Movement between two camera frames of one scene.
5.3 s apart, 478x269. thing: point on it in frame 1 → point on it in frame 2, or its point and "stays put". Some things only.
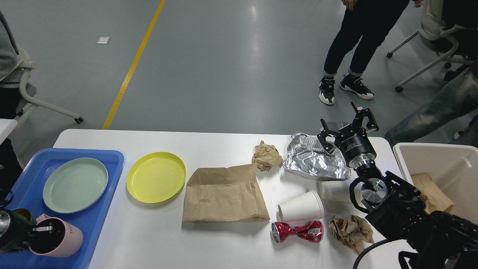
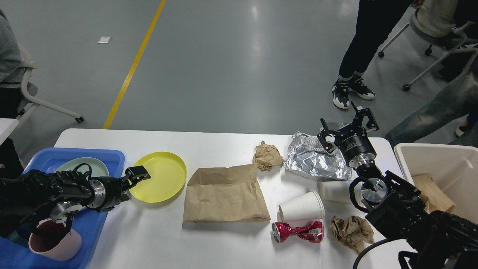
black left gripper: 15,231 → 108,190
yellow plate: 156,177 stays put
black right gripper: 352,141 stays put
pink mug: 56,237 stays put
